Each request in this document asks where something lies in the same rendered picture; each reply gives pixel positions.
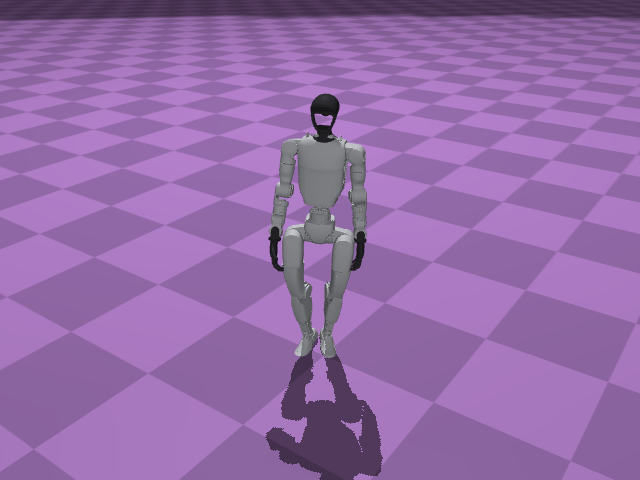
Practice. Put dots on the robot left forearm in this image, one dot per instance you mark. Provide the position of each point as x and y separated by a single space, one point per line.
359 217

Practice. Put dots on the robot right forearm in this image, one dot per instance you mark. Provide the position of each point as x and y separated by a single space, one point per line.
278 217

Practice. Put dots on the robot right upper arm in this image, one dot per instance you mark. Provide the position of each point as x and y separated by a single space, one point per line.
287 165

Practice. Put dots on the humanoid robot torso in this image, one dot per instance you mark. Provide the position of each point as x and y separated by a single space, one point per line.
322 171

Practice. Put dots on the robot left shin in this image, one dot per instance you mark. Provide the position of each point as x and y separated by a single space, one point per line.
331 312

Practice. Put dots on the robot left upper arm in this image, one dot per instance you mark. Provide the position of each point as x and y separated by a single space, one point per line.
356 155

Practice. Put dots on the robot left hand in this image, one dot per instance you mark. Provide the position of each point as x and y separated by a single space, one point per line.
360 250

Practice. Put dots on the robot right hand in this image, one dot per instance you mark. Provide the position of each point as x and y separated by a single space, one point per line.
274 238

